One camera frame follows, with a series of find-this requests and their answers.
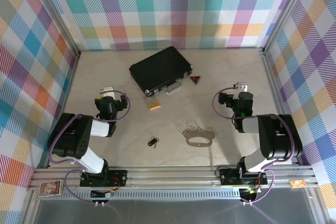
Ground aluminium side rail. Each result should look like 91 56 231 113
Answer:
259 50 300 166
44 53 81 169

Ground aluminium front rail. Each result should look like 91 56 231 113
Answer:
28 166 320 190

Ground small controller board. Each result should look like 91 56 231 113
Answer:
90 189 117 200
239 187 260 200

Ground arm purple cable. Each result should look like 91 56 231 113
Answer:
47 90 132 204
212 85 297 205

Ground small picture card box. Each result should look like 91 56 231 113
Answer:
38 179 64 198

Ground black briefcase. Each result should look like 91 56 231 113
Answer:
129 46 194 96

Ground black fob keys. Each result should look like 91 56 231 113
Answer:
146 136 160 149

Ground grey metal sheet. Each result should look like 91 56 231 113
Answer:
34 198 316 224

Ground small orange card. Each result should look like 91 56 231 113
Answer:
290 179 307 188

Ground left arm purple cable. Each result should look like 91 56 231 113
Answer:
47 90 132 204

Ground aluminium frame post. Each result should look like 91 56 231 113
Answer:
26 0 82 58
261 0 312 56

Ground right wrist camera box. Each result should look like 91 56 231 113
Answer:
234 82 249 93

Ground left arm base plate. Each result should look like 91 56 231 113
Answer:
79 169 129 187

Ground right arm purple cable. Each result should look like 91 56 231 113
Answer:
212 85 297 205

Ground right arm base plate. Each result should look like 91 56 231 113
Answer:
219 167 268 186

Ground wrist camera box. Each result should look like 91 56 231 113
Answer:
234 82 249 93
99 86 116 99

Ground slotted cable duct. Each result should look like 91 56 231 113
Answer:
60 189 242 200

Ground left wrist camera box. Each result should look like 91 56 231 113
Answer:
99 86 116 99

